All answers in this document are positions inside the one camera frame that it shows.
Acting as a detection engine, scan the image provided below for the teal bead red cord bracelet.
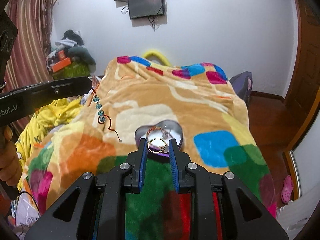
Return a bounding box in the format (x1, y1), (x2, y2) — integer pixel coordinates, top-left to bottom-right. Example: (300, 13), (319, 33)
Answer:
(91, 87), (123, 143)

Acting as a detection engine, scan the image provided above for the gold ring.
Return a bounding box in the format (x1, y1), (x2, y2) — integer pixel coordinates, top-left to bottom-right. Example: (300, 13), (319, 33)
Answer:
(147, 138), (169, 153)

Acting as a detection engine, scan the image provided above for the person's left hand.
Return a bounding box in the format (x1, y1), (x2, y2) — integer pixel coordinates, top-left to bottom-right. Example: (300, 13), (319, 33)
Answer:
(0, 126), (22, 186)

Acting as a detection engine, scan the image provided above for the yellow cartoon blanket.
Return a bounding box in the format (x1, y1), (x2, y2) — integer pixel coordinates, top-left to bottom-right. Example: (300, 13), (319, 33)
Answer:
(15, 97), (85, 181)

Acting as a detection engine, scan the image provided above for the striped pink brown curtain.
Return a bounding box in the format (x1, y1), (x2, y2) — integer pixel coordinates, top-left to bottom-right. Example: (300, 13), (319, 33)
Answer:
(3, 0), (57, 136)

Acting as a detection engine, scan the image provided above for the orange box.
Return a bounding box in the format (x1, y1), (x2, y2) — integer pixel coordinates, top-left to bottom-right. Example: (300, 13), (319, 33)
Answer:
(52, 57), (72, 73)

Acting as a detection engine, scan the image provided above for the pink rubber clog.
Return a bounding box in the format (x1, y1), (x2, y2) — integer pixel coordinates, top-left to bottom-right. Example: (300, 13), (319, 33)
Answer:
(280, 175), (294, 204)

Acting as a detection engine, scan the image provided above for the pile of clothes and boxes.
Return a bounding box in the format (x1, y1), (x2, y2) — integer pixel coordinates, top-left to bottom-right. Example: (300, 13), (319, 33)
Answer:
(46, 29), (96, 76)

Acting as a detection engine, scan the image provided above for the green patterned cloth-covered stand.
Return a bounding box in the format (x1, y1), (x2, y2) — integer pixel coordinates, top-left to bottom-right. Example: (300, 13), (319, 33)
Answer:
(52, 62), (90, 80)

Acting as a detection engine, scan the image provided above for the colourful patchwork fleece blanket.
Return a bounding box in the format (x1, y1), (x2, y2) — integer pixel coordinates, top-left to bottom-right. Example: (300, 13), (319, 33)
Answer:
(13, 56), (276, 239)

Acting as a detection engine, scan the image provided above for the white suitcase with stickers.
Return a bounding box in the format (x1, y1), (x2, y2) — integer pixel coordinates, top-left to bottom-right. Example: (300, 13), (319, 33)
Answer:
(276, 184), (319, 239)

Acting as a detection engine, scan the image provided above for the purple heart-shaped tin box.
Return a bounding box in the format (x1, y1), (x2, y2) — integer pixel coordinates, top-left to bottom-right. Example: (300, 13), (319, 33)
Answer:
(135, 120), (183, 158)

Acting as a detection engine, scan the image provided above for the white heart-print sliding wardrobe door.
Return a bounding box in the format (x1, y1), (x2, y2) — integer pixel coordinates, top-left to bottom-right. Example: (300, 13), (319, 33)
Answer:
(292, 124), (319, 198)

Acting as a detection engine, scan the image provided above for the dark grey purple bag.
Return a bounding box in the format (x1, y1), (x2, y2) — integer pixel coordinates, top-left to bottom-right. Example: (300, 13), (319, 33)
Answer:
(229, 71), (253, 106)

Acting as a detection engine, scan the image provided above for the brown wooden door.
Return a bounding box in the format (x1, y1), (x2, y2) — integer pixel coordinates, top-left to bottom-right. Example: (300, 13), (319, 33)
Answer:
(285, 0), (319, 150)

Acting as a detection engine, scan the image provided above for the small wall-mounted black monitor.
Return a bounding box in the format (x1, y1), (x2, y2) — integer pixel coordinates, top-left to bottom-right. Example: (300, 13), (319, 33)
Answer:
(128, 0), (165, 20)

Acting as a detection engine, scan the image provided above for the yellow curved foam bed rail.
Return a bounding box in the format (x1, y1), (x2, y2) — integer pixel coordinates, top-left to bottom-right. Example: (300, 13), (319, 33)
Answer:
(142, 49), (172, 67)

